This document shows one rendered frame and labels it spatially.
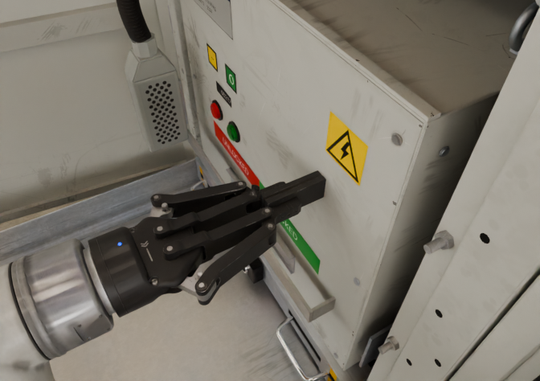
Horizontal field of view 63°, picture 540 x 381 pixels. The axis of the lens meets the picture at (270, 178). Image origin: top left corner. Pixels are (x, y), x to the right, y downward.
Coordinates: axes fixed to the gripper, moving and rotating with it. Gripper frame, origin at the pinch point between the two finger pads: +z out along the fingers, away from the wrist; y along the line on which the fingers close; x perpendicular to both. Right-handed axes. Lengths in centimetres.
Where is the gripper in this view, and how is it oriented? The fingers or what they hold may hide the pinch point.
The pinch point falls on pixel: (293, 195)
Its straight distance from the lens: 46.9
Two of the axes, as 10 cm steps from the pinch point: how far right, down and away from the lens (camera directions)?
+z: 8.7, -3.6, 3.4
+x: 0.0, -6.8, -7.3
